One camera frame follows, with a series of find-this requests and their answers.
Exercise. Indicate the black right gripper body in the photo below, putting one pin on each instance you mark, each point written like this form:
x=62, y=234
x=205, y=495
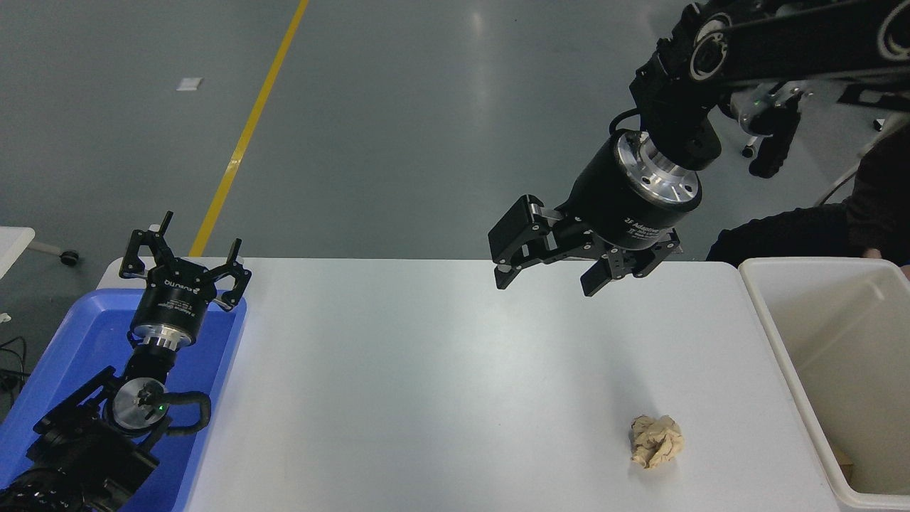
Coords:
x=618, y=210

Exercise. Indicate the large pale plastic bin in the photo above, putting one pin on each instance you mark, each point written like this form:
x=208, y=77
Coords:
x=853, y=341

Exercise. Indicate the person's hand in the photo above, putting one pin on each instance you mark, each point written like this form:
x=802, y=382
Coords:
x=872, y=254

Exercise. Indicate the white side table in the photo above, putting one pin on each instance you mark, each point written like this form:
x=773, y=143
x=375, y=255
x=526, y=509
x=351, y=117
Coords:
x=11, y=245

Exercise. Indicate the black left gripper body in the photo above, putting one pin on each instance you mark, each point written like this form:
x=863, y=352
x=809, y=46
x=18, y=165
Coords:
x=174, y=299

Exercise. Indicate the blue plastic tray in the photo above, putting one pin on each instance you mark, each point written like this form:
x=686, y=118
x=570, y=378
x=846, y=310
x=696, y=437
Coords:
x=85, y=334

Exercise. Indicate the white wheeled chair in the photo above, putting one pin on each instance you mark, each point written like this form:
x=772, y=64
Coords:
x=749, y=151

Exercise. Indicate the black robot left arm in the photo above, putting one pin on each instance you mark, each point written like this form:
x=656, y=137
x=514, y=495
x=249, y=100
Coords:
x=78, y=455

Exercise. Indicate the tan paper ball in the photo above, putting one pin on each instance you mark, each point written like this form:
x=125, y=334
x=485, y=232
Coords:
x=657, y=441

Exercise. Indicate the white paper scrap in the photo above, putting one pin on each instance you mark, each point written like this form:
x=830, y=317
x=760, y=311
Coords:
x=190, y=84

